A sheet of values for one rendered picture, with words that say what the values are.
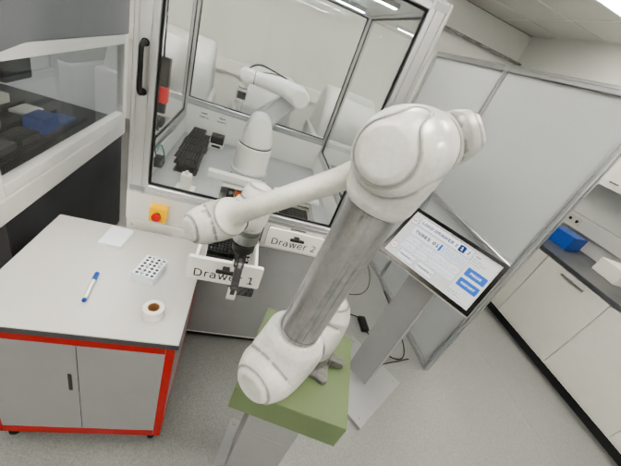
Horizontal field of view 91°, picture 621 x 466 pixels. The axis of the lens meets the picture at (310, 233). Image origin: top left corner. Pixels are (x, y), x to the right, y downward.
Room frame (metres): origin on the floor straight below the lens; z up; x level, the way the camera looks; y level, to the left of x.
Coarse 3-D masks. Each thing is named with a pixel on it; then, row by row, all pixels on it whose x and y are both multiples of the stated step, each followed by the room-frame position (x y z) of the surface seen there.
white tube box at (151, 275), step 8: (152, 256) 0.93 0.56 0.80; (144, 264) 0.87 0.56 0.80; (152, 264) 0.88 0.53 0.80; (136, 272) 0.82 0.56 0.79; (144, 272) 0.83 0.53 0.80; (152, 272) 0.85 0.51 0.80; (160, 272) 0.87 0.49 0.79; (136, 280) 0.81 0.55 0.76; (144, 280) 0.81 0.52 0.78; (152, 280) 0.82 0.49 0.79
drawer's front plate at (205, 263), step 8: (192, 256) 0.87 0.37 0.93; (200, 256) 0.89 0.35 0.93; (192, 264) 0.87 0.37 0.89; (200, 264) 0.88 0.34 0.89; (208, 264) 0.89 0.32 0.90; (216, 264) 0.90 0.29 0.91; (224, 264) 0.91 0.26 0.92; (248, 264) 0.95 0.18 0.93; (192, 272) 0.87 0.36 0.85; (200, 272) 0.88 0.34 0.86; (248, 272) 0.94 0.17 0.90; (256, 272) 0.95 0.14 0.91; (208, 280) 0.89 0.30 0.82; (216, 280) 0.90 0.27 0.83; (224, 280) 0.91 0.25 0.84; (240, 280) 0.93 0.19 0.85; (248, 280) 0.94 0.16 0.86; (256, 280) 0.95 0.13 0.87; (256, 288) 0.96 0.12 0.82
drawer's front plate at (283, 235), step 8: (272, 232) 1.28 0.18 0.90; (280, 232) 1.29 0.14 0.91; (288, 232) 1.30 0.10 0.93; (296, 232) 1.32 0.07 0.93; (288, 240) 1.31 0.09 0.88; (304, 240) 1.33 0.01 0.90; (312, 240) 1.34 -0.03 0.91; (320, 240) 1.36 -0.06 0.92; (280, 248) 1.30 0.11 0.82; (288, 248) 1.31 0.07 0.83; (296, 248) 1.32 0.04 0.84; (304, 248) 1.34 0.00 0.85; (312, 248) 1.35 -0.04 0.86
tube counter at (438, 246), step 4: (436, 240) 1.45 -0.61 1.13; (432, 244) 1.44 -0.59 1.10; (436, 244) 1.44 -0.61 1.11; (440, 244) 1.43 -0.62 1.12; (436, 248) 1.42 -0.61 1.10; (440, 248) 1.42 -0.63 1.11; (444, 248) 1.42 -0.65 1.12; (440, 252) 1.40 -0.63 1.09; (444, 252) 1.40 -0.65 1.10; (448, 252) 1.40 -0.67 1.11; (452, 252) 1.40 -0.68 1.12; (448, 256) 1.38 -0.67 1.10; (452, 256) 1.38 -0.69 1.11; (456, 256) 1.38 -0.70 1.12; (460, 256) 1.38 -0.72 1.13; (452, 260) 1.37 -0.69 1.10; (456, 260) 1.37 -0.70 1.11; (460, 260) 1.37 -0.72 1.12; (464, 260) 1.36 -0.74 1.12; (460, 264) 1.35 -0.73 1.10; (464, 264) 1.35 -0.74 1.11
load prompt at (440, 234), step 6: (420, 222) 1.54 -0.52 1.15; (426, 222) 1.54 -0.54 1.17; (426, 228) 1.51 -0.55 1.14; (432, 228) 1.50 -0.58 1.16; (438, 228) 1.50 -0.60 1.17; (432, 234) 1.48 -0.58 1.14; (438, 234) 1.48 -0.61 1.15; (444, 234) 1.47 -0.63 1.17; (444, 240) 1.45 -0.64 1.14; (450, 240) 1.45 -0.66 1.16; (456, 240) 1.44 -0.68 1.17; (450, 246) 1.42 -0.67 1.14; (456, 246) 1.42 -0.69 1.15; (462, 246) 1.42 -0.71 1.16; (462, 252) 1.39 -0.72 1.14; (468, 252) 1.39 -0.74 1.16; (474, 252) 1.39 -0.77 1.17; (468, 258) 1.37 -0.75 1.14
